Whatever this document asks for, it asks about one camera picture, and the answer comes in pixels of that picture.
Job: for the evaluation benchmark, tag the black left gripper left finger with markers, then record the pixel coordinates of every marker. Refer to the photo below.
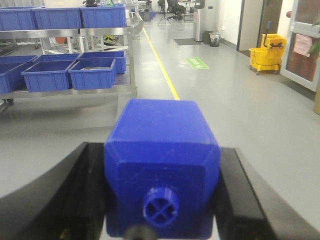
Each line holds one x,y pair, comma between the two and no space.
68,202

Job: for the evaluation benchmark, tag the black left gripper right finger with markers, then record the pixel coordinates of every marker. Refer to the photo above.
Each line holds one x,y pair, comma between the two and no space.
248,208

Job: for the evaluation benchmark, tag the blue bottle part with neck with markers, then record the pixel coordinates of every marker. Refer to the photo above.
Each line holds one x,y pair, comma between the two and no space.
162,163

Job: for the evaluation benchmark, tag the yellow mop bucket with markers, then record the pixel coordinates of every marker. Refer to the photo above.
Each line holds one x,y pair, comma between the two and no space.
268,57

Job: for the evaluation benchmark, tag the steel rack with bins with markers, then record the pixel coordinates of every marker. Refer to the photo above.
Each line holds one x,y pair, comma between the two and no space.
70,41

